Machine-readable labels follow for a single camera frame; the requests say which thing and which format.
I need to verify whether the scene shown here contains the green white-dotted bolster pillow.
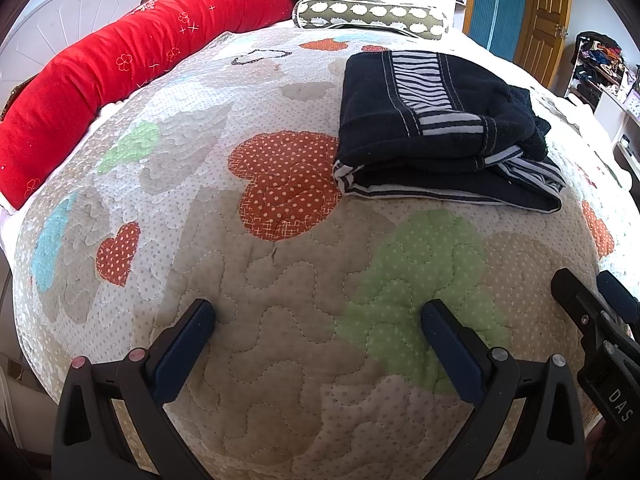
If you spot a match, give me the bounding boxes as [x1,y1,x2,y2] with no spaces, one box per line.
[292,0,449,41]

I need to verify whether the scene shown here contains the wooden door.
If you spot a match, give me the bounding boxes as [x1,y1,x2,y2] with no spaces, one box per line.
[514,0,574,92]

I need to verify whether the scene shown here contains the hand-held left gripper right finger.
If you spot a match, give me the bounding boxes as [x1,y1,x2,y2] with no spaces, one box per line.
[420,299,587,480]

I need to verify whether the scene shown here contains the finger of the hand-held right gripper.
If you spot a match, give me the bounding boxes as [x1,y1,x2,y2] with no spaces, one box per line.
[597,270,640,333]
[551,267,623,361]

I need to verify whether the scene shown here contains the pile of clutter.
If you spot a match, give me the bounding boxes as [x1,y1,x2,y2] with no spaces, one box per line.
[570,31,640,111]

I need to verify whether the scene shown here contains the white shelf unit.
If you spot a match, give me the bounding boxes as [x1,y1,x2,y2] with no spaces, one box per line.
[564,62,640,181]

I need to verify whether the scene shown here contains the dark navy striped garment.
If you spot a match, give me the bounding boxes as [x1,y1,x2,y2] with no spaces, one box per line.
[332,51,567,216]

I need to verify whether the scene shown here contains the white headboard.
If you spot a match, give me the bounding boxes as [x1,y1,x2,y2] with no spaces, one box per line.
[0,0,146,113]

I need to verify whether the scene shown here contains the teal striped curtain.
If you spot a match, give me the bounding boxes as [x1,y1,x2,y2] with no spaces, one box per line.
[469,0,528,62]

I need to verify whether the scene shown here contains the red bolster pillow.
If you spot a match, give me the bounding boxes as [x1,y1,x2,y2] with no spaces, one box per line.
[0,0,296,211]

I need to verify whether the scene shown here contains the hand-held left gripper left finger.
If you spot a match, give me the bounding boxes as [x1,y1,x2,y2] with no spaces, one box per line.
[52,298,217,480]

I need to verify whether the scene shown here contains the patchwork heart quilt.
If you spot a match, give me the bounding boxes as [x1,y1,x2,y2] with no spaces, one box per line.
[10,25,623,480]

